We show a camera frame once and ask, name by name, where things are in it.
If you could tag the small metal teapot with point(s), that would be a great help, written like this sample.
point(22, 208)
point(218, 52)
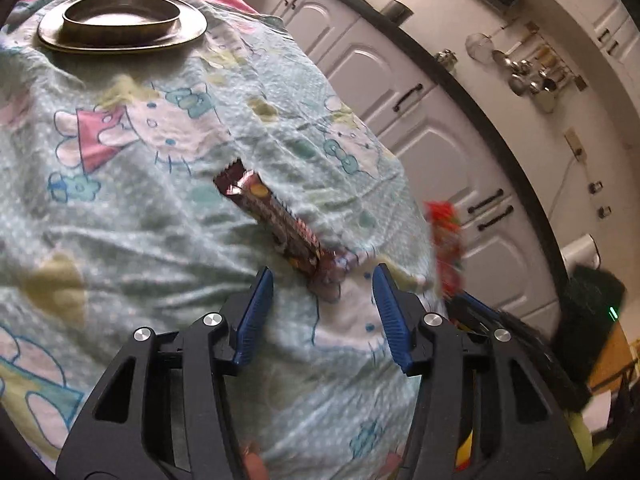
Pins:
point(445, 56)

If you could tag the lime green cloth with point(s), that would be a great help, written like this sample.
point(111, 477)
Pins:
point(580, 435)

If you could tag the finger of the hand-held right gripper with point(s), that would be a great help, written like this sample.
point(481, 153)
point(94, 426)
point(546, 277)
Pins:
point(480, 310)

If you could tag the person's left hand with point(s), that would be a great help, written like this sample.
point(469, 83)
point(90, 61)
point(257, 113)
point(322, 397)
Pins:
point(252, 462)

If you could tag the white base cabinets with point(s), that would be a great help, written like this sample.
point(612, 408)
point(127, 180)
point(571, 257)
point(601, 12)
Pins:
point(425, 160)

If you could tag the white electric kettle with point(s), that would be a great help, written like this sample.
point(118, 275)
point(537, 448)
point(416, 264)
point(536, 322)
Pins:
point(580, 252)

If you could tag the maroon snack wrapper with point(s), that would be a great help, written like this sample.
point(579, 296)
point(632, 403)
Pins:
point(270, 210)

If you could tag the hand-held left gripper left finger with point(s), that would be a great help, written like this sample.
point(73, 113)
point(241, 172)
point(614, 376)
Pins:
point(255, 310)

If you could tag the wall power outlet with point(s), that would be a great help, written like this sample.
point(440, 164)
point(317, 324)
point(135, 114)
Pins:
point(575, 146)

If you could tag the cartoon cat printed blanket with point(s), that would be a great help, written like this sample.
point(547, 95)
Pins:
point(125, 210)

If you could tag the metal cup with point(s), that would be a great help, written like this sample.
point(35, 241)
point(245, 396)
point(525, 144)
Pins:
point(397, 10)

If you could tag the row of hanging metal ladles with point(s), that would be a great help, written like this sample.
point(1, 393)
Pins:
point(520, 80)

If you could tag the round metal plate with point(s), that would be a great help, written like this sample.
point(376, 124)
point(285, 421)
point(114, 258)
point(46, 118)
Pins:
point(190, 32)

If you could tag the red snack wrapper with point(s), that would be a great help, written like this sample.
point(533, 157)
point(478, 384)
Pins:
point(445, 240)

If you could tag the utensil rack rail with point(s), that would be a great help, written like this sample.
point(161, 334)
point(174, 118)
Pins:
point(580, 82)

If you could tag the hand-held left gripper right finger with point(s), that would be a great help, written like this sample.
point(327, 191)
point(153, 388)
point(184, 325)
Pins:
point(392, 320)

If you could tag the round metal bowl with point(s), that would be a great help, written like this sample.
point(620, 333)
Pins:
point(120, 15)

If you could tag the black countertop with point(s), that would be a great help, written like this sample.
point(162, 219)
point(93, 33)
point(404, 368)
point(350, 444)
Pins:
point(450, 80)

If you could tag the white wall cabinets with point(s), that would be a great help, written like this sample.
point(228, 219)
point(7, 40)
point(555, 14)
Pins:
point(590, 0)

